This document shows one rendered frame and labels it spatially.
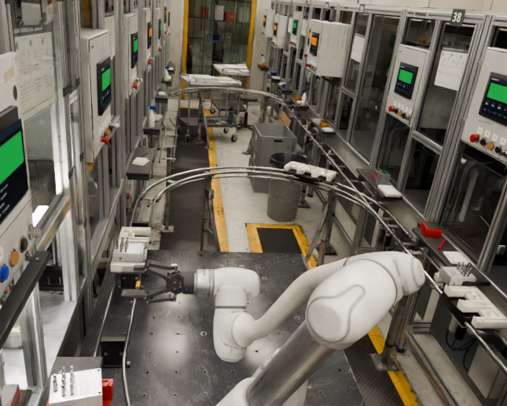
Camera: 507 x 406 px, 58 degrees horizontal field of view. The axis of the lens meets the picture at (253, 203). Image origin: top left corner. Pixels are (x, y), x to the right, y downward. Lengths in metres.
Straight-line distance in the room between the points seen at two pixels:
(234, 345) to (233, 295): 0.15
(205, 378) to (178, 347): 0.19
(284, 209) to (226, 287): 3.09
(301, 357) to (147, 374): 0.84
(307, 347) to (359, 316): 0.20
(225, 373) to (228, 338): 0.41
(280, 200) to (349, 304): 3.57
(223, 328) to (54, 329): 0.59
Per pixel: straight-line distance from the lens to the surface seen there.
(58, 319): 1.77
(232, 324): 1.46
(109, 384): 1.43
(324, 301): 0.96
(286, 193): 4.45
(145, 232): 2.37
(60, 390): 1.37
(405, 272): 1.10
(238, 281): 1.49
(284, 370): 1.21
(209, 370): 1.87
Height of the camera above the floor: 1.98
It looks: 23 degrees down
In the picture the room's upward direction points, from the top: 6 degrees clockwise
